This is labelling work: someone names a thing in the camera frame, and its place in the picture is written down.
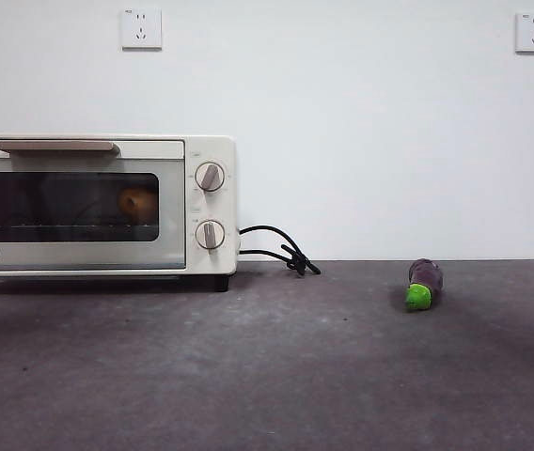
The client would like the glass oven door with handle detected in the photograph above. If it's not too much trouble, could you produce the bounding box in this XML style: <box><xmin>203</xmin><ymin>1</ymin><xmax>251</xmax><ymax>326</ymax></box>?
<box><xmin>0</xmin><ymin>138</ymin><xmax>187</xmax><ymax>273</ymax></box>

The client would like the brown potato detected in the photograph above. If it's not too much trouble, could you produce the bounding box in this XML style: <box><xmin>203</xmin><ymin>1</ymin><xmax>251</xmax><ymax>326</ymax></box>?
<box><xmin>117</xmin><ymin>186</ymin><xmax>159</xmax><ymax>223</ymax></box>

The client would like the beige oven knob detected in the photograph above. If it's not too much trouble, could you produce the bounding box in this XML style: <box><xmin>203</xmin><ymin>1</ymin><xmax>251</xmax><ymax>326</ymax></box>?
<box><xmin>194</xmin><ymin>162</ymin><xmax>228</xmax><ymax>194</ymax></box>
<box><xmin>194</xmin><ymin>219</ymin><xmax>227</xmax><ymax>255</ymax></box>

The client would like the white toaster oven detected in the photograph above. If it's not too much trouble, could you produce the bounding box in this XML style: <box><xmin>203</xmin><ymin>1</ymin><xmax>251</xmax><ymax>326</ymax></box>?
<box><xmin>0</xmin><ymin>134</ymin><xmax>239</xmax><ymax>295</ymax></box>

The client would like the purple toy eggplant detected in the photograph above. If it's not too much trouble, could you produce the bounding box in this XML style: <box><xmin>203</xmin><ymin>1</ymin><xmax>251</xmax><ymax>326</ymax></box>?
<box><xmin>405</xmin><ymin>257</ymin><xmax>446</xmax><ymax>312</ymax></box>

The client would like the black oven power cable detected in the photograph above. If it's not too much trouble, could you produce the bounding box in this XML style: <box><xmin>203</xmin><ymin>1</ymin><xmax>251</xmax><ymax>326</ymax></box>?
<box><xmin>237</xmin><ymin>225</ymin><xmax>322</xmax><ymax>277</ymax></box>

